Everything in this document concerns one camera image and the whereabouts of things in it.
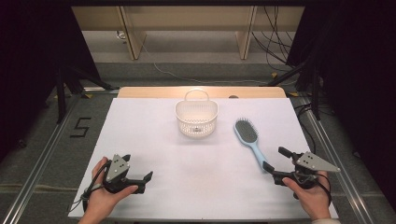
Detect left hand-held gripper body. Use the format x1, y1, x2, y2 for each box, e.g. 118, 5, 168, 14
102, 154, 148, 195

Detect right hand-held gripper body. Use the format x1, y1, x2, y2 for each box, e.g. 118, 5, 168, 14
273, 150, 342, 200

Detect light blue hairbrush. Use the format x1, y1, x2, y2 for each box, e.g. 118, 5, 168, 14
233, 117, 270, 171

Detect white slotted plastic basket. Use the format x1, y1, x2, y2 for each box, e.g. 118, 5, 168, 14
174, 88, 219, 139

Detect person's left hand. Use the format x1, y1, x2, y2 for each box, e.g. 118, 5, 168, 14
81, 156, 140, 219

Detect person's right hand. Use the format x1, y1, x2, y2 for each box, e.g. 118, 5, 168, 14
281, 170, 332, 221

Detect black stand legs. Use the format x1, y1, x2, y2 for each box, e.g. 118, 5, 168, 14
54, 63, 121, 125
266, 60, 322, 121

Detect black curtain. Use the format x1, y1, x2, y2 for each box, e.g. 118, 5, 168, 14
286, 0, 396, 213
0, 0, 103, 163

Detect light wooden desk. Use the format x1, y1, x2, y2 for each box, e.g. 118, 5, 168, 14
71, 6, 305, 61

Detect metal floor rail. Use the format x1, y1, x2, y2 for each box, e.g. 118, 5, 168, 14
297, 96, 373, 224
0, 92, 82, 224

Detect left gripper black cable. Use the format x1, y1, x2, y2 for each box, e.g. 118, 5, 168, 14
67, 160, 112, 214

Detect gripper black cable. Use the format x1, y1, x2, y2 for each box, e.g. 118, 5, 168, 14
315, 173, 333, 207
67, 160, 112, 214

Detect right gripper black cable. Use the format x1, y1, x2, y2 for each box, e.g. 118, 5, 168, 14
315, 173, 333, 207

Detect black cable bundle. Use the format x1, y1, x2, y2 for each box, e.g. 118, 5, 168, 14
250, 6, 297, 74

